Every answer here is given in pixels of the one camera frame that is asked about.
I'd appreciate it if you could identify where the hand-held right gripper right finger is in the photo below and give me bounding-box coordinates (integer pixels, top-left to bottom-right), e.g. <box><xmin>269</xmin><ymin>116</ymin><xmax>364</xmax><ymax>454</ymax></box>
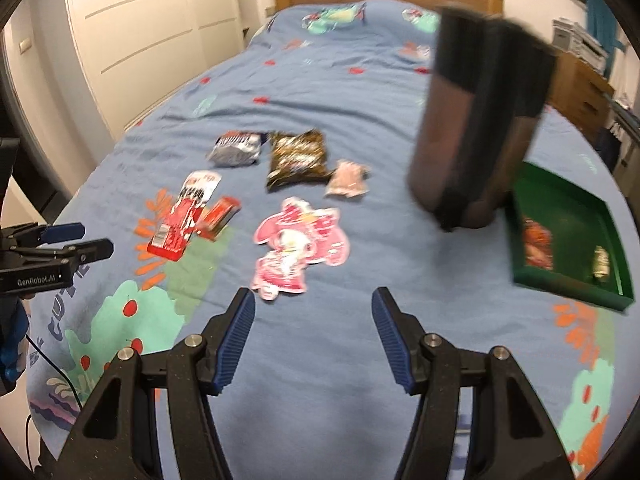
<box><xmin>371</xmin><ymin>286</ymin><xmax>576</xmax><ymax>480</ymax></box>

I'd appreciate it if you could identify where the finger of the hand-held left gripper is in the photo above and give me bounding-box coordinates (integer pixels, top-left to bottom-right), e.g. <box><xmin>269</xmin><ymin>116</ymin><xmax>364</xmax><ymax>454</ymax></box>
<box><xmin>15</xmin><ymin>238</ymin><xmax>115</xmax><ymax>266</ymax></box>
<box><xmin>0</xmin><ymin>222</ymin><xmax>85</xmax><ymax>251</ymax></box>

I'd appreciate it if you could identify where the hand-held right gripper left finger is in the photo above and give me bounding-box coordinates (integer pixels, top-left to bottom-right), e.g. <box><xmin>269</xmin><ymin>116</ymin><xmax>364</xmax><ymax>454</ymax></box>
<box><xmin>50</xmin><ymin>287</ymin><xmax>257</xmax><ymax>480</ymax></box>

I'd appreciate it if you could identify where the red and white snack packet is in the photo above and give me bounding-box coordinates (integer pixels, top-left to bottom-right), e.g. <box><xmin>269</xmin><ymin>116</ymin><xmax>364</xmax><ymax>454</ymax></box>
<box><xmin>147</xmin><ymin>170</ymin><xmax>222</xmax><ymax>261</ymax></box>

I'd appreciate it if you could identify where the pink character-shaped snack packet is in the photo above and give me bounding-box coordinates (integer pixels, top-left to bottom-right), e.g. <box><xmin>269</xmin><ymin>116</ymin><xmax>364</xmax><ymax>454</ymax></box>
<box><xmin>250</xmin><ymin>197</ymin><xmax>349</xmax><ymax>302</ymax></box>

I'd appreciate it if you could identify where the small red snack box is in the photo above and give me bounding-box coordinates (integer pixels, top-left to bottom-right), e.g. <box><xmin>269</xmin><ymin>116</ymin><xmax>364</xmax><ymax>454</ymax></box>
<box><xmin>195</xmin><ymin>196</ymin><xmax>242</xmax><ymax>238</ymax></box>

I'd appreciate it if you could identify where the small pink snack packet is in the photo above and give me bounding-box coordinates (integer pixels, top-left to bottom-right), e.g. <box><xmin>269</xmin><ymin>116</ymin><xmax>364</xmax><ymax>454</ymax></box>
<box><xmin>324</xmin><ymin>160</ymin><xmax>371</xmax><ymax>201</ymax></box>

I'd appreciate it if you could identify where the green tray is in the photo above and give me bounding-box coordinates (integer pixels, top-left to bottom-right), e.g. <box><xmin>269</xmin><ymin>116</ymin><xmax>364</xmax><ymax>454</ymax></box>
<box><xmin>505</xmin><ymin>161</ymin><xmax>635</xmax><ymax>311</ymax></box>

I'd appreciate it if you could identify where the white and blue snack packet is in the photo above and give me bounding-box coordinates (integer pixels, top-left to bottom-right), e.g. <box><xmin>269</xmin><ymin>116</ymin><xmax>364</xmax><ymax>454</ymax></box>
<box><xmin>207</xmin><ymin>131</ymin><xmax>267</xmax><ymax>167</ymax></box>

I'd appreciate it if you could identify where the red-brown snack packet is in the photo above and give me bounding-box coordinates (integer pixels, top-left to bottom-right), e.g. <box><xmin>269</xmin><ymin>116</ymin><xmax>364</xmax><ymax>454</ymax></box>
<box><xmin>521</xmin><ymin>217</ymin><xmax>555</xmax><ymax>270</ymax></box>

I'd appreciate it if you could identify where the brown snack packet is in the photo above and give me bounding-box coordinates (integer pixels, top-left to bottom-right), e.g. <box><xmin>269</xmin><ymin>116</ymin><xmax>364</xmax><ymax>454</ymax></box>
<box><xmin>265</xmin><ymin>130</ymin><xmax>333</xmax><ymax>192</ymax></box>

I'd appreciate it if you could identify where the tall black and grey container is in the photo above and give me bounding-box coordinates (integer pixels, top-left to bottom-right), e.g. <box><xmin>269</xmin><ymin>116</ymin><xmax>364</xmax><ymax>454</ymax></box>
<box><xmin>407</xmin><ymin>4</ymin><xmax>558</xmax><ymax>232</ymax></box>

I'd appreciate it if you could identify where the white wardrobe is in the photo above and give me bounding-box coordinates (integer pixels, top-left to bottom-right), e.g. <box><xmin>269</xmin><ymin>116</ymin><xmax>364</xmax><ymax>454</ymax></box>
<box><xmin>65</xmin><ymin>0</ymin><xmax>273</xmax><ymax>131</ymax></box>

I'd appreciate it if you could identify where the gold wrapped candy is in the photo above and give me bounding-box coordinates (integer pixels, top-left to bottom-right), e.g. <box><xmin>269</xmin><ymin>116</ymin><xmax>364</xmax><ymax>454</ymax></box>
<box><xmin>592</xmin><ymin>246</ymin><xmax>612</xmax><ymax>278</ymax></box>

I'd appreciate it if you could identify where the blue printed blanket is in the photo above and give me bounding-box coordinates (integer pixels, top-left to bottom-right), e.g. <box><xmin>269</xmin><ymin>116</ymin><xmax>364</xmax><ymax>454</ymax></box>
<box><xmin>27</xmin><ymin>0</ymin><xmax>631</xmax><ymax>480</ymax></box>

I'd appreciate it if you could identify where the wooden dresser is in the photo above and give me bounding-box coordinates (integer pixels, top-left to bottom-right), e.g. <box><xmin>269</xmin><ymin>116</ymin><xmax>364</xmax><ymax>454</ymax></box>
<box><xmin>547</xmin><ymin>52</ymin><xmax>616</xmax><ymax>133</ymax></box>

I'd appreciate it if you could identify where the white printer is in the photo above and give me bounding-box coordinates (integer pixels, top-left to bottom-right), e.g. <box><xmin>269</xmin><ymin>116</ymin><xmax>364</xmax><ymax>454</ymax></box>
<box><xmin>552</xmin><ymin>17</ymin><xmax>608</xmax><ymax>68</ymax></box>

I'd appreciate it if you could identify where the teal curtain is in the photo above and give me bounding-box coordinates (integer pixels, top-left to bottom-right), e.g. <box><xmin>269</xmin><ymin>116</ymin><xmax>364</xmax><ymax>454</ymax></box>
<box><xmin>585</xmin><ymin>0</ymin><xmax>628</xmax><ymax>81</ymax></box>

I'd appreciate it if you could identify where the black cable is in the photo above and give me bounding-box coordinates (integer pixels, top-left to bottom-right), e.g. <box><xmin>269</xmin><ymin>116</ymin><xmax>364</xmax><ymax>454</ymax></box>
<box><xmin>25</xmin><ymin>332</ymin><xmax>86</xmax><ymax>468</ymax></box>

